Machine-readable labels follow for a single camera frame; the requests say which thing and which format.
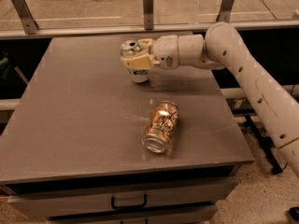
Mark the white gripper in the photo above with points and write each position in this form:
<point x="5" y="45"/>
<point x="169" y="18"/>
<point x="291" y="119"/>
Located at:
<point x="165" y="51"/>

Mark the green white 7up can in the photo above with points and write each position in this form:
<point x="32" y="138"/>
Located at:
<point x="132" y="59"/>

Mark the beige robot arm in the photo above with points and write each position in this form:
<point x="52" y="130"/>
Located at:
<point x="223" y="47"/>

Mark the orange brown soda can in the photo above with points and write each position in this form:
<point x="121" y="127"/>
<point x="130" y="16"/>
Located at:
<point x="158" y="134"/>

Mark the grey horizontal railing bar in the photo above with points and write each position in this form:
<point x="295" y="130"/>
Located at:
<point x="139" y="29"/>

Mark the grey cabinet with drawers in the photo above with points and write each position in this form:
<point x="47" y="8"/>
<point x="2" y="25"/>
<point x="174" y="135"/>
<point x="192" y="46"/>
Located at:
<point x="74" y="141"/>

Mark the black metal floor stand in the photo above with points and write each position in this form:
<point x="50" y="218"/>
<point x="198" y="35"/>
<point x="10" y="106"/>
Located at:
<point x="265" y="144"/>

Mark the middle metal railing bracket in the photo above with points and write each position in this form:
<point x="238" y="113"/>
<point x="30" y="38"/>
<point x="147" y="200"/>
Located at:
<point x="148" y="17"/>

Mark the metal railing bracket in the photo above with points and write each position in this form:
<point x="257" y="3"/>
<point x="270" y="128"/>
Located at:
<point x="28" y="23"/>
<point x="225" y="10"/>
<point x="148" y="17"/>

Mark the right metal railing bracket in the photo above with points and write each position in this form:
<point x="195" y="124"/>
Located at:
<point x="225" y="10"/>

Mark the left metal railing bracket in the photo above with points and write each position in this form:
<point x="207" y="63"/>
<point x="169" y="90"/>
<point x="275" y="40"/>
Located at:
<point x="28" y="23"/>

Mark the black upper drawer handle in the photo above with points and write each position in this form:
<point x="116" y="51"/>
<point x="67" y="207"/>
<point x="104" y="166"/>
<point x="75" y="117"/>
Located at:
<point x="129" y="202"/>

